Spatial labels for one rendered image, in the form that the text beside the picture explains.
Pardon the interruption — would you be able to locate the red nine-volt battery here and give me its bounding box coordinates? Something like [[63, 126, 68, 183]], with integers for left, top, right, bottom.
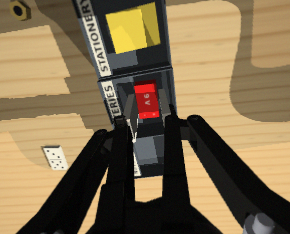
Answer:
[[134, 79, 159, 119]]

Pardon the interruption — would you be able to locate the dark grey rack of labelled bins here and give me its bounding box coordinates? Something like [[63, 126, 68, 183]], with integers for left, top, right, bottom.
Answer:
[[71, 0, 178, 179]]

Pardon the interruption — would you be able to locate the brass hex nut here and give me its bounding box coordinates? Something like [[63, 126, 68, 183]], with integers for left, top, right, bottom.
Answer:
[[9, 0, 32, 21]]

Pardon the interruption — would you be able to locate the white domino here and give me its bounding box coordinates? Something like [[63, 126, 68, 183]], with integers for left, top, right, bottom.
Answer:
[[44, 146, 68, 170]]

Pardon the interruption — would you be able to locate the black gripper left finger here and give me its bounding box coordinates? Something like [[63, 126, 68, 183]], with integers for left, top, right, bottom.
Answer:
[[16, 94, 139, 234]]

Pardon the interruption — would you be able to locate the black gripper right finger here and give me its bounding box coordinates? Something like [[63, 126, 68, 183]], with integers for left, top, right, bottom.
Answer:
[[158, 89, 290, 234]]

